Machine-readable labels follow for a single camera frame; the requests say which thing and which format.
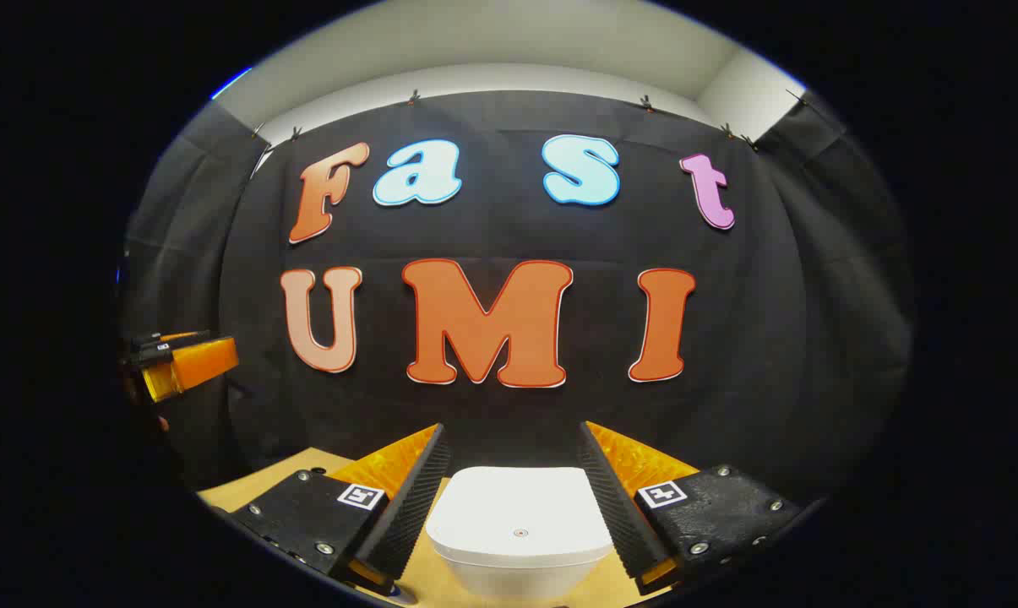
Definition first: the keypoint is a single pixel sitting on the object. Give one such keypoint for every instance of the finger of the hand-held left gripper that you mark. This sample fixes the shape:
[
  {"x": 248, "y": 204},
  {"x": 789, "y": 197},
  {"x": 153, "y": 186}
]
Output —
[
  {"x": 166, "y": 348},
  {"x": 196, "y": 365}
]

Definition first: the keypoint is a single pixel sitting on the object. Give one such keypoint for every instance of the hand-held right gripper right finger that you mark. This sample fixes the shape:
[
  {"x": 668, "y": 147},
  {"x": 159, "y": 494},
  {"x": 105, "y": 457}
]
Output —
[{"x": 612, "y": 498}]

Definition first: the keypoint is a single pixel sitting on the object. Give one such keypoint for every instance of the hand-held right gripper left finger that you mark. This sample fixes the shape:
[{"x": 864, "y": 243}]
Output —
[{"x": 416, "y": 498}]

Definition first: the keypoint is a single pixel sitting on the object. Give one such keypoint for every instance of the white desktop garbage bin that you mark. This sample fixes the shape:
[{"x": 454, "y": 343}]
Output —
[{"x": 517, "y": 507}]

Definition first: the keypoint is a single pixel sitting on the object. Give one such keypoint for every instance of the wooden desktop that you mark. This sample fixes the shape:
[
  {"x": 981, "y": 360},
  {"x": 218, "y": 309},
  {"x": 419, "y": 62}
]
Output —
[{"x": 264, "y": 483}]

